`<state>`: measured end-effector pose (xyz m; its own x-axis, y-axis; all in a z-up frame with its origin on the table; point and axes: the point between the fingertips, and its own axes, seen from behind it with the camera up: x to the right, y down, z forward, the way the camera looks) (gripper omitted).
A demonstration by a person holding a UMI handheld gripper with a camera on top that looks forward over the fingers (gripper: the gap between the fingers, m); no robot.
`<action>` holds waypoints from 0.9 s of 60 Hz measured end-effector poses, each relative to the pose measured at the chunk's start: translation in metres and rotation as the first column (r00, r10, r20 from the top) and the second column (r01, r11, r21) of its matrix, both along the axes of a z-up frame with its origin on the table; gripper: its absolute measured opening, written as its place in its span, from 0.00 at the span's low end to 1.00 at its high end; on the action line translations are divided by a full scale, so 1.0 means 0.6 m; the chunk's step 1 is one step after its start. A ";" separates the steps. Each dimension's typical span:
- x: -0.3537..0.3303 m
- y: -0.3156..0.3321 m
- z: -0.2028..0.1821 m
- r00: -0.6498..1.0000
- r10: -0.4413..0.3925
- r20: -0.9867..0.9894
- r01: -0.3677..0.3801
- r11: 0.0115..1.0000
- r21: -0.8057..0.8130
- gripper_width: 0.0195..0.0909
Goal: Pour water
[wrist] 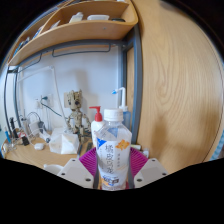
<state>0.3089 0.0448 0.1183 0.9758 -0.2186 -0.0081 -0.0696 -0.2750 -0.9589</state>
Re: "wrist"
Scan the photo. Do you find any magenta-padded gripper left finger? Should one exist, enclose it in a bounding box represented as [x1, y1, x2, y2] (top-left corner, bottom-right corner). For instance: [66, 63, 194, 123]
[57, 147, 101, 190]

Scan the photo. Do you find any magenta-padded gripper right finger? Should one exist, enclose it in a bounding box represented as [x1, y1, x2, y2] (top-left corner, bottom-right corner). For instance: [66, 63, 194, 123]
[126, 147, 169, 190]

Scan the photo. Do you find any clear plastic drink bottle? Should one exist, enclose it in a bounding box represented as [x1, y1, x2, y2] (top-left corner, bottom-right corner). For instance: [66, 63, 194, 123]
[95, 108, 133, 192]

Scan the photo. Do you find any white tissue pack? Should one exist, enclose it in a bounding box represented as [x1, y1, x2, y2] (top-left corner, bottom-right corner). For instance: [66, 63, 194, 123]
[49, 131, 81, 155]

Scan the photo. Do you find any small white mouse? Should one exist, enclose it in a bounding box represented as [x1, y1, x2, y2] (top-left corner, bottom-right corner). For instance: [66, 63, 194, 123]
[33, 142, 45, 151]

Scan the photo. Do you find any white red-capped pump bottle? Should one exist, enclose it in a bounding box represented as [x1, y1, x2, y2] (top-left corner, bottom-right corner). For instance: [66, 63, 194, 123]
[88, 105, 106, 148]

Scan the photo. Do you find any blue white-pump bottle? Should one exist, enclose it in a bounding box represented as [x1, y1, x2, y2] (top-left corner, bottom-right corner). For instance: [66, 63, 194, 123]
[111, 86, 132, 141]

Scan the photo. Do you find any wooden tree figurine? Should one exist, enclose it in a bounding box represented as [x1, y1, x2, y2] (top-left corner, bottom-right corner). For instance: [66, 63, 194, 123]
[64, 89, 92, 138]

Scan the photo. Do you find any black electric shaver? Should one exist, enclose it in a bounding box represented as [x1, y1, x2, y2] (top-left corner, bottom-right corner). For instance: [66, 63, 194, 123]
[9, 117, 18, 138]

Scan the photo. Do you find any wooden shelf unit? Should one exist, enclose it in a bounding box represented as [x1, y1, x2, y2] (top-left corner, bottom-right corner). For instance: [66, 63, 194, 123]
[6, 0, 139, 68]

